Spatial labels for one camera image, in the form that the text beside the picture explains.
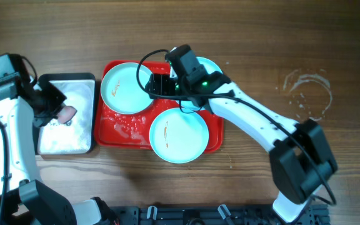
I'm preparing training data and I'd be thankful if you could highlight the black water tray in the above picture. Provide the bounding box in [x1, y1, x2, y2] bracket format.
[33, 72, 97, 155]

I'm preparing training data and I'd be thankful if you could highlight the pink sponge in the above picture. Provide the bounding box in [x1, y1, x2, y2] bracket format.
[57, 106, 77, 124]

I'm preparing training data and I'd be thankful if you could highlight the red plastic tray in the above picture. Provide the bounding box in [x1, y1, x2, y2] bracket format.
[94, 60, 225, 154]

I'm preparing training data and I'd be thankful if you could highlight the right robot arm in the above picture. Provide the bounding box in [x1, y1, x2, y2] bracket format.
[138, 44, 338, 224]

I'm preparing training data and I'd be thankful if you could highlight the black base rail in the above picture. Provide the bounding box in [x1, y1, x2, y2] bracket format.
[111, 204, 329, 225]

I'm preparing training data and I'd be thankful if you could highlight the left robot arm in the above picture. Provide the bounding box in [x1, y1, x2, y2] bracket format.
[0, 53, 120, 224]

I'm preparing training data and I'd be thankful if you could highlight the light blue plate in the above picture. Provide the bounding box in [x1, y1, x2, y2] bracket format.
[149, 108, 209, 164]
[169, 52, 229, 114]
[101, 62, 153, 114]

